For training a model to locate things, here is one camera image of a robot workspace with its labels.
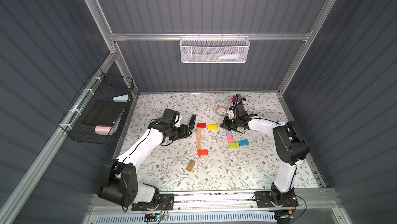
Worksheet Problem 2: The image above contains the white wire mesh basket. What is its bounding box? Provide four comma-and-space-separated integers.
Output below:
179, 36, 250, 64

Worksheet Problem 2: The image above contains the lime green block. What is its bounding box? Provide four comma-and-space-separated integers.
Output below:
228, 142, 240, 149

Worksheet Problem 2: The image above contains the pink pen cup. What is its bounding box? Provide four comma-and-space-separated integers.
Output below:
231, 99, 247, 116

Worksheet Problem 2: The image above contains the light blue box in basket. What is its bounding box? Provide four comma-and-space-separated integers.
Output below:
113, 94, 129, 103

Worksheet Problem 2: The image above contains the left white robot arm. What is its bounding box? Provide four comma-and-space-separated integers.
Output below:
97, 109, 192, 209

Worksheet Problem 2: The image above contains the black stapler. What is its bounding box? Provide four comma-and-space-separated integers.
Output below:
189, 114, 196, 130

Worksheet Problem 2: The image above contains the yellow block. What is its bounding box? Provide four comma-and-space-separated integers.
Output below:
207, 124, 218, 131

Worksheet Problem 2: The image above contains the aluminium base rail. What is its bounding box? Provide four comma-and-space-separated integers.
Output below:
86, 189, 298, 224

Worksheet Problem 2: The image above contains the red block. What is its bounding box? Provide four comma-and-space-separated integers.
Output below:
197, 150, 208, 156
197, 123, 207, 129

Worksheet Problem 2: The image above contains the pink eraser in basket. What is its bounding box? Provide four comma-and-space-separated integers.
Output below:
95, 126, 112, 136

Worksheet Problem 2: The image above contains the wooden block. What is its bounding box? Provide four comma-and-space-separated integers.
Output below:
196, 138, 202, 150
186, 160, 196, 172
196, 127, 201, 139

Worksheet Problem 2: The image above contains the black notebook in basket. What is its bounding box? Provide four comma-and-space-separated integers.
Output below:
82, 101, 125, 126

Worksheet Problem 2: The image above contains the black wire wall basket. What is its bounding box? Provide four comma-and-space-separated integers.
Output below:
59, 68, 134, 145

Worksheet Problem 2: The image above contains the pink block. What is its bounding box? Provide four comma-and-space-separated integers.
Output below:
226, 134, 234, 143

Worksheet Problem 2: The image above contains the white bottle in basket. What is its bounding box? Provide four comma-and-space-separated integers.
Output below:
218, 54, 240, 61

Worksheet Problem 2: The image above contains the teal block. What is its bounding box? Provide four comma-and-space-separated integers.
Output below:
238, 139, 249, 147

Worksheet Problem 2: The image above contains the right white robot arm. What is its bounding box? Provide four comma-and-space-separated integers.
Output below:
220, 102, 310, 207

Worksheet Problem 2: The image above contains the small glass dish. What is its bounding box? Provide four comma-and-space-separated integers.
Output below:
215, 106, 228, 117

